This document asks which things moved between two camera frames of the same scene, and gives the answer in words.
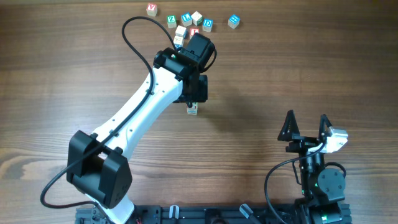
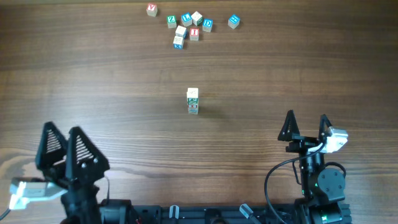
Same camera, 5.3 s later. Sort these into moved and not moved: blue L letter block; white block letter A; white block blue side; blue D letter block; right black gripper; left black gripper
Moved: left black gripper; white block letter A
Not moved: blue D letter block; blue L letter block; white block blue side; right black gripper
